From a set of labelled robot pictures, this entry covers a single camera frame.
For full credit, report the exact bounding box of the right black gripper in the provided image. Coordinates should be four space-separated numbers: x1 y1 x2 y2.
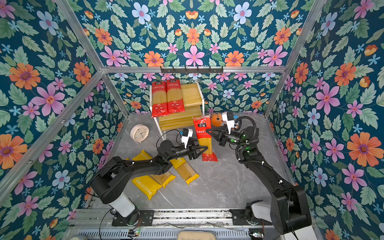
207 126 248 151

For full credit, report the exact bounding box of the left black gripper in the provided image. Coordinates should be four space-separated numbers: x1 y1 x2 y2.
166 137 207 162

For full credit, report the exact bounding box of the red spaghetti bag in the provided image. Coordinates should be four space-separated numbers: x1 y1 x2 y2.
193 115 218 162
152 82 169 118
166 79 185 114

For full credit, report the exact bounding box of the yellow pasta bag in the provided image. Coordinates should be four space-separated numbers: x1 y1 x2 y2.
132 150 176 189
124 157 163 201
171 158 200 186

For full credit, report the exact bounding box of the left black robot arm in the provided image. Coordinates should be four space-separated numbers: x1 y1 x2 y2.
90 139 208 219

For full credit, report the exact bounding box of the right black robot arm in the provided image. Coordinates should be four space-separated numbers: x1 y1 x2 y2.
205 116 312 235

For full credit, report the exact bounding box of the yellow wooden two-tier shelf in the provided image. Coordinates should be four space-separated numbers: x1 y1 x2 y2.
153 82 205 140

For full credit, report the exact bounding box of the orange fish plush toy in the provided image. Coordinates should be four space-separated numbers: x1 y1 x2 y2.
211 113 226 127

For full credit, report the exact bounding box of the pink round alarm clock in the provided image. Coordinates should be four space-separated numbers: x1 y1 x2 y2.
130 124 150 143

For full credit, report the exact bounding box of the beige padded object bottom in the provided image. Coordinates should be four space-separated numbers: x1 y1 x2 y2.
177 231 217 240

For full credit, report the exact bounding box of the white box bottom right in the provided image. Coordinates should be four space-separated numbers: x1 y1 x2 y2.
284 226 317 240

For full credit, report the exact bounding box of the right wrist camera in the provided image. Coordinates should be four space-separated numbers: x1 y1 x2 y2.
222 112 237 134

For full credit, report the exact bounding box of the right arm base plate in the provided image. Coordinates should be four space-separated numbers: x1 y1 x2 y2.
229 209 269 226

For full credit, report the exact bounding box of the black wall hook rail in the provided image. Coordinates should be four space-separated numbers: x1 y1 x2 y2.
160 67 224 74

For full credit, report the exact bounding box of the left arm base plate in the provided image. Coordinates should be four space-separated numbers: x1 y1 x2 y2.
111 209 155 227

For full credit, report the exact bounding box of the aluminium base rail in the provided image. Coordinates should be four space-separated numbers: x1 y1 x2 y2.
69 209 273 228

